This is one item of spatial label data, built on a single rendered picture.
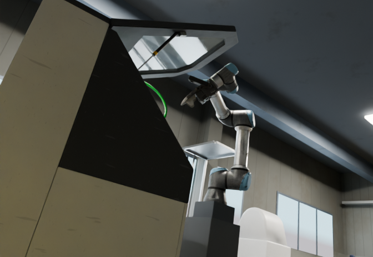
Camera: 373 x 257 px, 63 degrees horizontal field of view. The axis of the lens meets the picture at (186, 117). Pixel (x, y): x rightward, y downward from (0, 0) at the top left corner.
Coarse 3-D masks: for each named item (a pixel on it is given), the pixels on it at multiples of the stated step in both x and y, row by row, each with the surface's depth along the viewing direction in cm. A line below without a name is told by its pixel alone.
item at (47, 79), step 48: (48, 0) 125; (48, 48) 120; (96, 48) 131; (0, 96) 106; (48, 96) 115; (0, 144) 102; (48, 144) 110; (0, 192) 98; (48, 192) 107; (0, 240) 95
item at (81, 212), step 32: (64, 192) 109; (96, 192) 115; (128, 192) 122; (64, 224) 106; (96, 224) 112; (128, 224) 118; (160, 224) 126; (32, 256) 99; (64, 256) 104; (96, 256) 109; (128, 256) 115; (160, 256) 122
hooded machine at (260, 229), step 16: (256, 208) 454; (240, 224) 462; (256, 224) 441; (272, 224) 442; (240, 240) 446; (256, 240) 426; (272, 240) 427; (240, 256) 435; (256, 256) 416; (272, 256) 413; (288, 256) 436
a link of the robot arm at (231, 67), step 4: (228, 64) 165; (232, 64) 164; (224, 68) 165; (228, 68) 164; (232, 68) 164; (236, 68) 164; (216, 72) 166; (220, 72) 164; (224, 72) 163; (228, 72) 163; (232, 72) 164; (236, 72) 165; (220, 76) 163; (224, 76) 163; (228, 76) 164; (232, 76) 165; (224, 80) 164; (228, 80) 167; (232, 80) 168
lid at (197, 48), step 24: (120, 24) 139; (144, 24) 147; (168, 24) 155; (192, 24) 164; (144, 48) 176; (168, 48) 186; (192, 48) 197; (216, 48) 208; (144, 72) 218; (168, 72) 230
